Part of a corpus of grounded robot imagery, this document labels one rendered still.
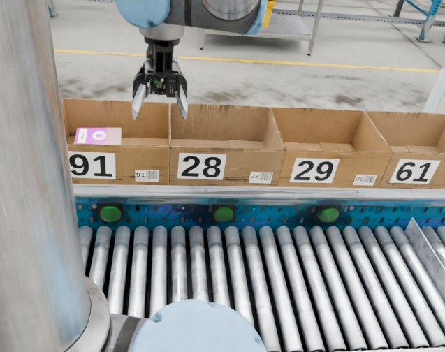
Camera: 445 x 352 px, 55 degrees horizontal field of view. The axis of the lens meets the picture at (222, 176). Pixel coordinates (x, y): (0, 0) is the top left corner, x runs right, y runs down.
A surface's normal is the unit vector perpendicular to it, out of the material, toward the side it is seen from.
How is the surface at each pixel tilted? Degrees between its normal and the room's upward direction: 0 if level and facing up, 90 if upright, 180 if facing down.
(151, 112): 90
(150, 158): 90
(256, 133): 90
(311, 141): 89
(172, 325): 5
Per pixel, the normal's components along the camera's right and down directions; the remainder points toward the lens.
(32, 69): 0.94, 0.28
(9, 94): 0.80, 0.44
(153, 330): 0.19, -0.76
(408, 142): 0.10, 0.62
